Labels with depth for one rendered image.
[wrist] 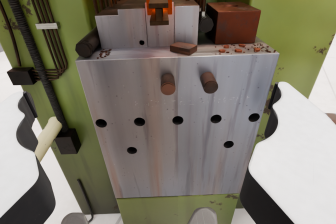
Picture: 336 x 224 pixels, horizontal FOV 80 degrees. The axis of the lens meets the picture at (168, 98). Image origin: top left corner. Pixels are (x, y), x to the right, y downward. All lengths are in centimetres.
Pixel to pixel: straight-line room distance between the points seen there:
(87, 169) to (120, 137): 47
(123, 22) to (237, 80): 25
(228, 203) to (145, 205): 26
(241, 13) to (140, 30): 20
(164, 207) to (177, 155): 24
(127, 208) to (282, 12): 72
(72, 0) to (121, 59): 26
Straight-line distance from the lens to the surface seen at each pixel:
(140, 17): 42
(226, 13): 44
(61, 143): 80
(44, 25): 62
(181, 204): 72
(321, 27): 71
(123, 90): 42
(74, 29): 62
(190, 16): 42
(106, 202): 113
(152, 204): 72
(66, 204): 134
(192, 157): 55
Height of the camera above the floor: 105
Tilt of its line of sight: 33 degrees down
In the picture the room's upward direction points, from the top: 2 degrees counter-clockwise
